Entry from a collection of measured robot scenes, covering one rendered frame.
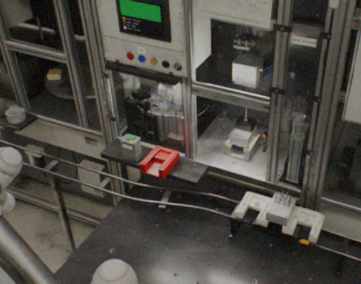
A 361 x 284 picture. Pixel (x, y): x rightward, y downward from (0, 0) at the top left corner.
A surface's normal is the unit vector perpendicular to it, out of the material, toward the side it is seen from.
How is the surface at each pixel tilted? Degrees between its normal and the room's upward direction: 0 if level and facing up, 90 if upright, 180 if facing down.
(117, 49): 90
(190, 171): 0
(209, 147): 0
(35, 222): 0
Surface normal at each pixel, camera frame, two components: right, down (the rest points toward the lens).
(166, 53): -0.40, 0.52
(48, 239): 0.00, -0.82
